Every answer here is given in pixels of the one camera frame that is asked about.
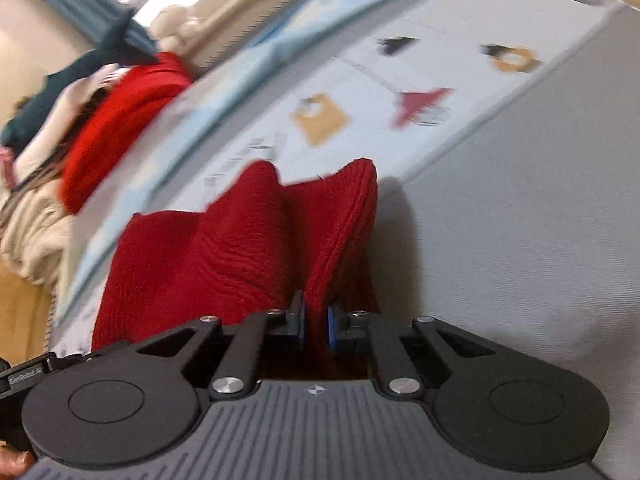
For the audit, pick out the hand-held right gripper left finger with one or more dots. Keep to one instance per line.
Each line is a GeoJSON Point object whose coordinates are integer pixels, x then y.
{"type": "Point", "coordinates": [300, 320]}

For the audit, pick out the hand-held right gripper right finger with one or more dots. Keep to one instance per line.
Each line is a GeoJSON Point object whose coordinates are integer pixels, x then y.
{"type": "Point", "coordinates": [331, 327]}

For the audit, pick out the dark red knit sweater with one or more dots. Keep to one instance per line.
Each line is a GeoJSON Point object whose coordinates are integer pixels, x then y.
{"type": "Point", "coordinates": [240, 240]}

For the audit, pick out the person's left hand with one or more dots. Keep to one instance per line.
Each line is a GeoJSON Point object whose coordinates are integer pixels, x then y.
{"type": "Point", "coordinates": [14, 461]}

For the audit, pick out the white printed garment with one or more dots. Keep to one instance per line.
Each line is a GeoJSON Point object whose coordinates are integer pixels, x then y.
{"type": "Point", "coordinates": [35, 220]}

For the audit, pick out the grey printed bed sheet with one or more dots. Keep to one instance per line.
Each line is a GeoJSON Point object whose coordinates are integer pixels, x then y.
{"type": "Point", "coordinates": [525, 185]}

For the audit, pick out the light blue quilt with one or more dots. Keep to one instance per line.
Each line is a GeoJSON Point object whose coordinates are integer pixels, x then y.
{"type": "Point", "coordinates": [220, 80]}

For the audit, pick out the bright red folded garment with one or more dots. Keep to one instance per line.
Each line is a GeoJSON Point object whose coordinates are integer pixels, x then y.
{"type": "Point", "coordinates": [115, 125]}

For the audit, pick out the dark teal shark plush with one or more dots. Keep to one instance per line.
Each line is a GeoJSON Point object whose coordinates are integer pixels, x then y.
{"type": "Point", "coordinates": [65, 75]}

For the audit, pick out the white plush bear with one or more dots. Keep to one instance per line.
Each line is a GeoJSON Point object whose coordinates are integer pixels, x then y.
{"type": "Point", "coordinates": [175, 22]}

